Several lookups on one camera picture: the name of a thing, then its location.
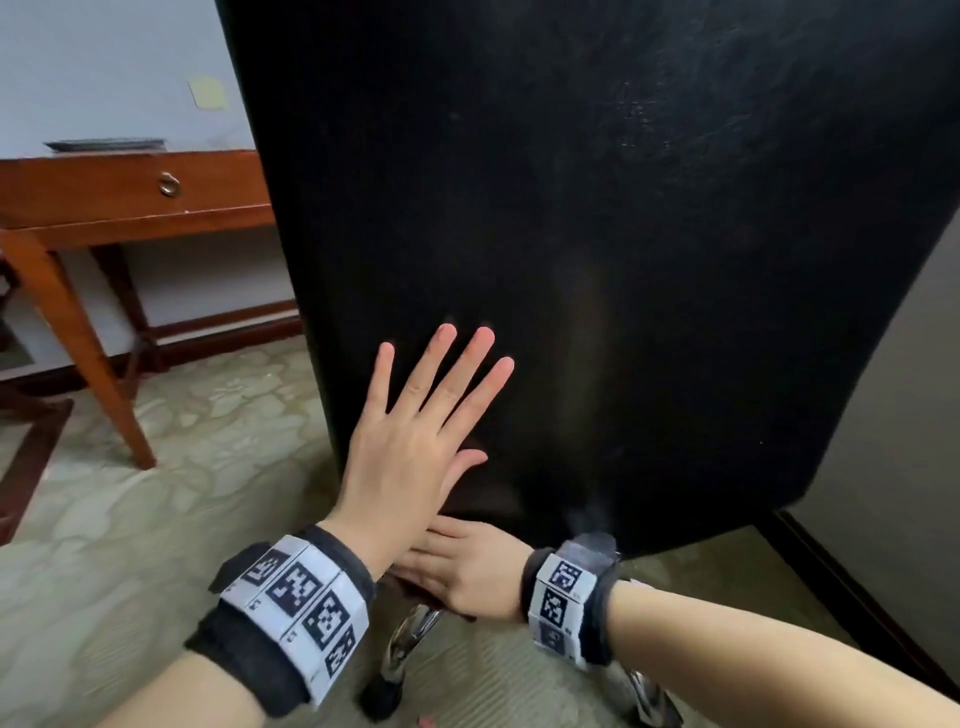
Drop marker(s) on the person's right hand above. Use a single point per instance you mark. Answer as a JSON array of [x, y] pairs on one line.
[[472, 570]]

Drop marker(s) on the person's left hand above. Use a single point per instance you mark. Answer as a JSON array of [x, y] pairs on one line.
[[405, 457]]

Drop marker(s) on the black leather chair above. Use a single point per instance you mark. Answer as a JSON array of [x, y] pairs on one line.
[[600, 225]]

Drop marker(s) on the round grey metal tray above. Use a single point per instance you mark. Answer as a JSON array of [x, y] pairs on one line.
[[105, 144]]

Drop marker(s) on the person's right forearm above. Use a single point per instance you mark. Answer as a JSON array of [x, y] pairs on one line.
[[772, 660]]

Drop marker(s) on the black wristband with marker tags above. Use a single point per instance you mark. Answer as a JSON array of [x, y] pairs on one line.
[[247, 652], [559, 600]]

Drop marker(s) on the dark wooden baseboard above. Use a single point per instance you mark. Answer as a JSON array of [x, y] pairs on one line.
[[210, 341], [847, 592]]

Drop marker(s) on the red wooden table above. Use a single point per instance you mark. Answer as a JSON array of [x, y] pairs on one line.
[[112, 195]]

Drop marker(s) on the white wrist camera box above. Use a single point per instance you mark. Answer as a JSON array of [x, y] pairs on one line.
[[592, 547]]

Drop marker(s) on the beige wall plate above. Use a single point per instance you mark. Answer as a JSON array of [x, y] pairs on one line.
[[208, 92]]

